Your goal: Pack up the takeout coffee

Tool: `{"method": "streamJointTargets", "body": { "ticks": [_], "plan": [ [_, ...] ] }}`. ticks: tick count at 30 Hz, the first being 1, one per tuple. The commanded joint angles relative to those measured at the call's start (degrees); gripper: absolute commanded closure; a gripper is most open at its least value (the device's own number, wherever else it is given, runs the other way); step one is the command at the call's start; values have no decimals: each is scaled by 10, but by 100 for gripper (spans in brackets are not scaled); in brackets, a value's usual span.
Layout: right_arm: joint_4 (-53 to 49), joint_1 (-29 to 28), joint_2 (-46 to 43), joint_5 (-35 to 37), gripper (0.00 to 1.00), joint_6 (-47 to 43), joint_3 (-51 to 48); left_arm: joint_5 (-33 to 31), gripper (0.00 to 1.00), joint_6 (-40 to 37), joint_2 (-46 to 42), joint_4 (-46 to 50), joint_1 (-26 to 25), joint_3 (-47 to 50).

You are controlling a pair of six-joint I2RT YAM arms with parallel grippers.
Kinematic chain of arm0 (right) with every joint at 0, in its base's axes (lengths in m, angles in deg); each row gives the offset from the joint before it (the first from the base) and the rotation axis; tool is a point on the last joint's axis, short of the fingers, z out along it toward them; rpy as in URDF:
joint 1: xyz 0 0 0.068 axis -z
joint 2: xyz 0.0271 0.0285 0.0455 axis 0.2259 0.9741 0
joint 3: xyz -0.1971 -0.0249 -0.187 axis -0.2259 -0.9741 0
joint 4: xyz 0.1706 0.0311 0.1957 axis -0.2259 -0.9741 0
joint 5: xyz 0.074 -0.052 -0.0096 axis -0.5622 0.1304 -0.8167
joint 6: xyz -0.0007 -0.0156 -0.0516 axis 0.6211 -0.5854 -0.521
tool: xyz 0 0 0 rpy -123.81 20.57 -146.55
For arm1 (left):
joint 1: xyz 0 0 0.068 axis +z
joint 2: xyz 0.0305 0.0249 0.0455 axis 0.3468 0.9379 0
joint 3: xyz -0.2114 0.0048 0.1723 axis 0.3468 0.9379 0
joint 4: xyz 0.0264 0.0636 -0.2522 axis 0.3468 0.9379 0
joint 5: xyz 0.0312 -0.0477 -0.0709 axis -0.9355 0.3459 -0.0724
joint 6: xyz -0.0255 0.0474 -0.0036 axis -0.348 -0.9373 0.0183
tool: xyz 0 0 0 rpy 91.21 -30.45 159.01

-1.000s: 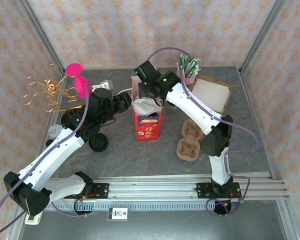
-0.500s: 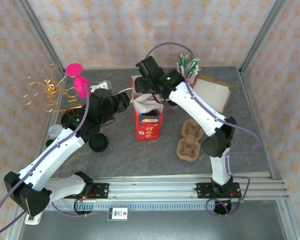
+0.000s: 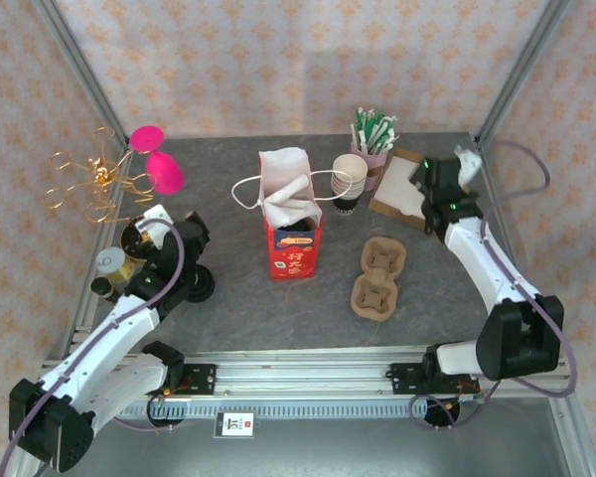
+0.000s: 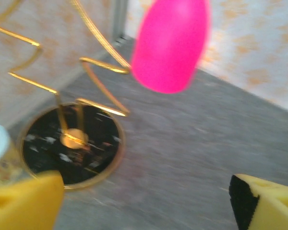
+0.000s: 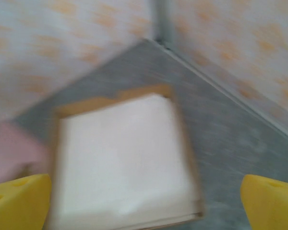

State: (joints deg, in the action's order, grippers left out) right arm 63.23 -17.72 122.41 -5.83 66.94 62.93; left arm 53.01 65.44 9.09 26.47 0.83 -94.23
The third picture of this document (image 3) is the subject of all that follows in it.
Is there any white paper napkin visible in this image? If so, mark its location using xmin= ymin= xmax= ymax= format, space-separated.
xmin=453 ymin=144 xmax=484 ymax=184
xmin=266 ymin=196 xmax=323 ymax=231

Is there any red paper takeout bag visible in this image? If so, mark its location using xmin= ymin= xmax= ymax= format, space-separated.
xmin=230 ymin=147 xmax=352 ymax=282

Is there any brown pulp cup carrier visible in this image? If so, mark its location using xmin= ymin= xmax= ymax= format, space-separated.
xmin=351 ymin=237 xmax=409 ymax=322

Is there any white paper straw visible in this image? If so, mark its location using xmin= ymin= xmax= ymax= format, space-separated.
xmin=272 ymin=173 xmax=312 ymax=203

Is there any stack of black cup lids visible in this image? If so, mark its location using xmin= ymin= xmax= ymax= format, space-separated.
xmin=186 ymin=265 xmax=218 ymax=303

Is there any cardboard box with white paper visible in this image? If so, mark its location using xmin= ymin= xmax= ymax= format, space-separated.
xmin=374 ymin=156 xmax=428 ymax=221

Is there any brown cardboard napkin tray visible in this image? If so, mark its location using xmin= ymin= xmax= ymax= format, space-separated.
xmin=369 ymin=147 xmax=429 ymax=233

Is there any pink ceramic straw holder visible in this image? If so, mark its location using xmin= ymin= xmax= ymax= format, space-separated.
xmin=350 ymin=141 xmax=391 ymax=193

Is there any small black gold bottle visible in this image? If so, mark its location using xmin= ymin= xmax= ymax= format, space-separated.
xmin=89 ymin=276 xmax=123 ymax=305

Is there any pink egg-shaped makeup sponge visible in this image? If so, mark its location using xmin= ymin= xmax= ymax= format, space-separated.
xmin=146 ymin=151 xmax=186 ymax=196

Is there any stack of paper cups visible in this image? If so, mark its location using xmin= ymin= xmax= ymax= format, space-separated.
xmin=330 ymin=153 xmax=370 ymax=218

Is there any white label card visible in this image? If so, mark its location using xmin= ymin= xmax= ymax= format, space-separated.
xmin=213 ymin=409 xmax=256 ymax=439

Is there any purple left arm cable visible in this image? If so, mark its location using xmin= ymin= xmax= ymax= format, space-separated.
xmin=0 ymin=222 xmax=187 ymax=477

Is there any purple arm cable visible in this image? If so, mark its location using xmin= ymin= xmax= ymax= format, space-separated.
xmin=409 ymin=140 xmax=576 ymax=431
xmin=0 ymin=222 xmax=187 ymax=477

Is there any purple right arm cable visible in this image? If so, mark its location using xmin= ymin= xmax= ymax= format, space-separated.
xmin=409 ymin=140 xmax=576 ymax=431

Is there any gold wire stand black base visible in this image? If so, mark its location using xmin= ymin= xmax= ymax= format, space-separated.
xmin=43 ymin=126 xmax=179 ymax=263

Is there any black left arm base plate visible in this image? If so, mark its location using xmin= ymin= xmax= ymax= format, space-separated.
xmin=148 ymin=364 xmax=218 ymax=398

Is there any aluminium frame post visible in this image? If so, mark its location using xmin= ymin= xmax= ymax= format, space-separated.
xmin=32 ymin=0 xmax=131 ymax=146
xmin=474 ymin=0 xmax=573 ymax=146

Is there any aluminium front rail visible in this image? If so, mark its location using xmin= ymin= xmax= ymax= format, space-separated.
xmin=42 ymin=350 xmax=577 ymax=399

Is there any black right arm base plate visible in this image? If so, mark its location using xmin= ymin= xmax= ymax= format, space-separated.
xmin=389 ymin=362 xmax=481 ymax=397

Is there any slotted grey cable duct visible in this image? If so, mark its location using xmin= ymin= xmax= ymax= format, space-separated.
xmin=113 ymin=399 xmax=428 ymax=421

